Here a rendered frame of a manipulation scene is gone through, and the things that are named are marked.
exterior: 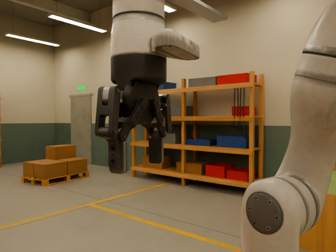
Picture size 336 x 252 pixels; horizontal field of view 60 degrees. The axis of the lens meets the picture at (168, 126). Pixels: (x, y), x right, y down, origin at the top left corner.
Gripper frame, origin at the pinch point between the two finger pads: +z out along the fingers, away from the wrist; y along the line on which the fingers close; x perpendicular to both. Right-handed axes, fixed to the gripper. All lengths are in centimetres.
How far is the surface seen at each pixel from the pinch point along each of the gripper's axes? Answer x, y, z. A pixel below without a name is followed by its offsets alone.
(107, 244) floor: -183, -213, 130
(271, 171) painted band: -60, -534, 90
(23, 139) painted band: -829, -575, 57
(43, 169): -480, -372, 96
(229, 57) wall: -146, -552, -133
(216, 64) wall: -176, -558, -122
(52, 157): -526, -431, 81
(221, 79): -144, -493, -81
